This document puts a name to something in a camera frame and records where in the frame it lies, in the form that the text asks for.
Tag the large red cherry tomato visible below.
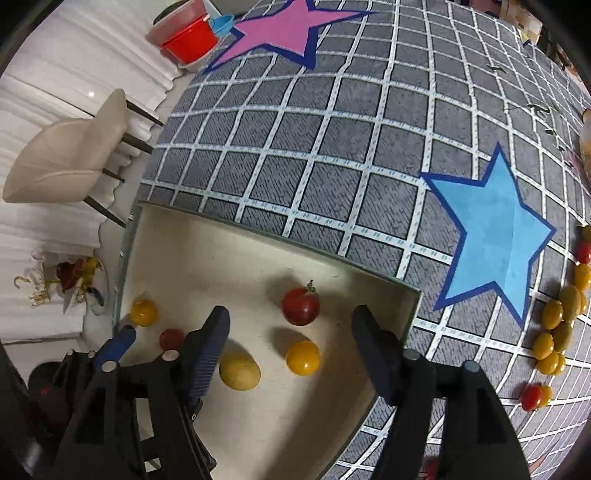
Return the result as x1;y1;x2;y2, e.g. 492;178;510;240
281;280;321;327

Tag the shallow white tray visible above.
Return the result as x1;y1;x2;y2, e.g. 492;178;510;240
113;200;423;480

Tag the clear plastic container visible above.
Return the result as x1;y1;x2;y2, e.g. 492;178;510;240
147;0;222;72

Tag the row of yellow cherry tomatoes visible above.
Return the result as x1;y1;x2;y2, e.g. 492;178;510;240
530;224;591;411

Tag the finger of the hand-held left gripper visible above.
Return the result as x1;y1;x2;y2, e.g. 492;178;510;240
93;324;138;370

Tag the small red cherry tomato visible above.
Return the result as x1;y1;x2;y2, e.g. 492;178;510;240
159;328;185;352

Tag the red plastic bucket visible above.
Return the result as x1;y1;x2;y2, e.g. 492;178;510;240
161;13;221;65

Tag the blue star patch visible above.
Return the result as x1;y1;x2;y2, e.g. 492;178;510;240
419;142;557;328

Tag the pale yellow cherry tomato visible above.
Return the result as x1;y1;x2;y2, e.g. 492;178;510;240
218;353;262;392

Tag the orange yellow cherry tomato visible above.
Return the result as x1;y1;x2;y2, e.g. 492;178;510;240
285;340;322;376

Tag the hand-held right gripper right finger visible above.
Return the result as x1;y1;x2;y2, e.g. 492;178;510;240
352;305;532;480

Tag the red and yellow flower decoration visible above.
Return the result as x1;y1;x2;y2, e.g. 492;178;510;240
14;249;106;317

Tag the white curtain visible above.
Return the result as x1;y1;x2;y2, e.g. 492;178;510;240
0;9;195;344

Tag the blue plastic cup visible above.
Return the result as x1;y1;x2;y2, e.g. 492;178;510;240
208;14;236;38

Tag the beige chair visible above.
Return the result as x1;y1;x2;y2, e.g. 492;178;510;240
2;88;164;229

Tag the small yellow cherry tomato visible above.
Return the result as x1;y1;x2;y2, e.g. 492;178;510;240
129;299;160;328

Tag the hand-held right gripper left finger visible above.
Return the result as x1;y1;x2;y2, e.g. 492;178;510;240
60;305;230;480

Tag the grey checked mat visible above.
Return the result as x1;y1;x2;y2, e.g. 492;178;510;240
139;0;591;480

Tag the pink star patch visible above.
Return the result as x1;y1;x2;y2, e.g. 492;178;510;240
203;0;377;75

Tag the wooden furniture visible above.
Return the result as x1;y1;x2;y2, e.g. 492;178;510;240
501;0;557;44

